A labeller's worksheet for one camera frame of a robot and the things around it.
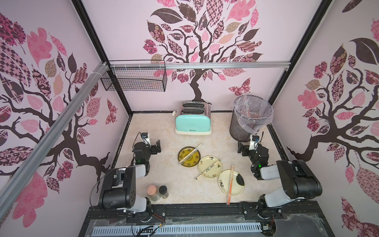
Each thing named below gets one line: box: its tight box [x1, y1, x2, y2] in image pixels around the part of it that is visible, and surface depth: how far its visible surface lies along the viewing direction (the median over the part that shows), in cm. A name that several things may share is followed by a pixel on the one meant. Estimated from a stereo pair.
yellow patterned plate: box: [177, 146, 201, 168], surface depth 95 cm
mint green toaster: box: [172, 100, 212, 136], surface depth 101 cm
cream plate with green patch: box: [230, 169, 245, 197], surface depth 85 cm
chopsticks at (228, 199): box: [226, 162, 235, 206], surface depth 82 cm
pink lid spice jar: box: [146, 184, 160, 202], surface depth 73 cm
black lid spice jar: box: [158, 185, 169, 199], surface depth 74 cm
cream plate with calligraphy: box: [198, 155, 223, 179], surface depth 91 cm
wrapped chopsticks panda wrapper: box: [195, 158, 222, 181], surface depth 89 cm
